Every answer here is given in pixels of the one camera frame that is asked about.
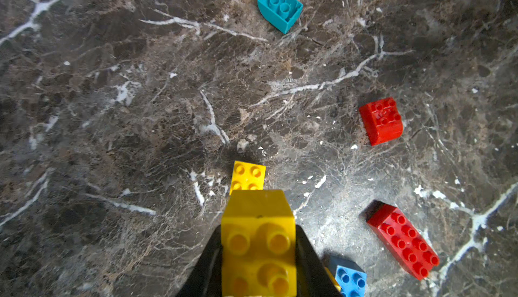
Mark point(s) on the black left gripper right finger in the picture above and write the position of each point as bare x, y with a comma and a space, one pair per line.
312, 278

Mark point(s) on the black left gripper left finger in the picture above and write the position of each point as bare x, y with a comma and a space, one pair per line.
205, 278

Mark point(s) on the tall yellow lego brick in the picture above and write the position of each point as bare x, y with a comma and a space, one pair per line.
258, 239

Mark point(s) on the long red lego brick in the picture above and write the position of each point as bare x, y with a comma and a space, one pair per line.
407, 246

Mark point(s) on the small red lego brick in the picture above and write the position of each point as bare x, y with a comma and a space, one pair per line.
382, 121

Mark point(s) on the yellow lego brick beside blue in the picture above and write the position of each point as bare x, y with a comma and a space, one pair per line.
333, 280

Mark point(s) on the light blue lego brick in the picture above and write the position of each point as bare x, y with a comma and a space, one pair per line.
349, 275

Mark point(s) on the small yellow lego brick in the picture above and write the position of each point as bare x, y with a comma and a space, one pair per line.
247, 176

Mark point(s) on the teal lego brick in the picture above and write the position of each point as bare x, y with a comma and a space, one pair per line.
282, 14

